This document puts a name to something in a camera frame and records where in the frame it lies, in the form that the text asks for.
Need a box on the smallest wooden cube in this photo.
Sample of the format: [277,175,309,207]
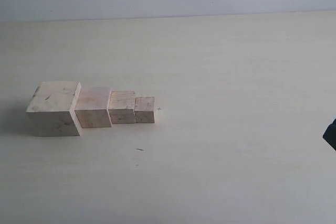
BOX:
[134,97,155,123]

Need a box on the third largest wooden cube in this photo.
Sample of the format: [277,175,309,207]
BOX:
[108,91,135,124]

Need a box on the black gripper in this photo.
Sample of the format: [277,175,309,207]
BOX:
[323,119,336,151]

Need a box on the second largest wooden cube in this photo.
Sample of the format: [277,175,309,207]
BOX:
[75,87,112,128]

